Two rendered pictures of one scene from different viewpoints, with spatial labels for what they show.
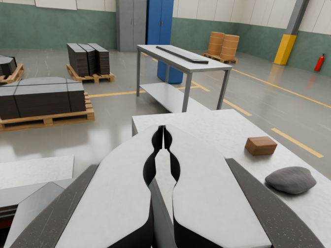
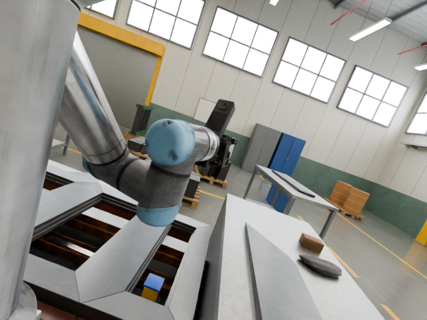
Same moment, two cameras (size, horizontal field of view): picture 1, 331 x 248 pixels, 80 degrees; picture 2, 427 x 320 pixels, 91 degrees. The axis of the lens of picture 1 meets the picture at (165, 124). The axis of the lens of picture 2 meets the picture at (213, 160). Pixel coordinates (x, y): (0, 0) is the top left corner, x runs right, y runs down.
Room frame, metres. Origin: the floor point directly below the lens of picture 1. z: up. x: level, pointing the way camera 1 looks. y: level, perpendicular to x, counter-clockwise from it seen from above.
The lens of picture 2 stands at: (-0.51, -0.23, 1.49)
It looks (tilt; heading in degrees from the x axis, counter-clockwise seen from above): 10 degrees down; 23
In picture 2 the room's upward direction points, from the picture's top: 20 degrees clockwise
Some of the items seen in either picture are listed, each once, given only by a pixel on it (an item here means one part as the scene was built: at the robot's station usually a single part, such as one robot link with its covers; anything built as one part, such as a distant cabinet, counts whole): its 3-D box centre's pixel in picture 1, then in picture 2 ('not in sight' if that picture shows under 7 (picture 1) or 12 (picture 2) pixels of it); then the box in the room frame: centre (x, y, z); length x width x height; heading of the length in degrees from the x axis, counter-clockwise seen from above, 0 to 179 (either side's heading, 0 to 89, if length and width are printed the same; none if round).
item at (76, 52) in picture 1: (88, 61); (211, 166); (4.66, 1.93, 0.32); 1.20 x 0.80 x 0.65; 35
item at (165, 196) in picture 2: not in sight; (155, 189); (-0.19, 0.00, 1.34); 0.11 x 0.08 x 0.11; 94
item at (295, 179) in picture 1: (292, 179); (321, 265); (0.51, -0.45, 1.06); 0.20 x 0.10 x 0.03; 116
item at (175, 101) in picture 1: (174, 82); (277, 206); (3.21, -0.08, 0.49); 1.60 x 0.70 x 0.99; 33
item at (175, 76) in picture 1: (170, 68); (281, 196); (4.93, 0.02, 0.29); 0.61 x 0.43 x 0.57; 28
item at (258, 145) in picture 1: (260, 145); (311, 242); (0.68, -0.40, 1.07); 0.10 x 0.06 x 0.05; 107
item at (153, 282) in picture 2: not in sight; (154, 283); (0.08, 0.08, 0.88); 0.06 x 0.06 x 0.02; 21
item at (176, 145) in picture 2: not in sight; (178, 144); (-0.19, -0.02, 1.43); 0.11 x 0.08 x 0.09; 4
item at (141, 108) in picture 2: not in sight; (141, 122); (5.13, 5.18, 0.58); 1.60 x 0.60 x 1.17; 32
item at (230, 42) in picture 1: (221, 47); (346, 199); (8.29, -1.88, 0.47); 1.32 x 0.80 x 0.95; 29
